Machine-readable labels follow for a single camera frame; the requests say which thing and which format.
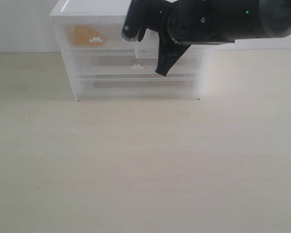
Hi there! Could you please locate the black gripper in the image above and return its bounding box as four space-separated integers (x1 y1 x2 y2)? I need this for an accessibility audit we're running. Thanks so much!
121 0 189 76

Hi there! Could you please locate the orange item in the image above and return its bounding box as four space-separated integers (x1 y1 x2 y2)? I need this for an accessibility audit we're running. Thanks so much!
72 25 105 46

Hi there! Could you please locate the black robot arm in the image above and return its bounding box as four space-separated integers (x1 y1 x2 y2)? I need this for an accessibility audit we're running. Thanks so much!
121 0 291 76

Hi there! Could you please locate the white plastic drawer cabinet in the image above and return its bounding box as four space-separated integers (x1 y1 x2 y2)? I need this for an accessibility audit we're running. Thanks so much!
50 0 213 100

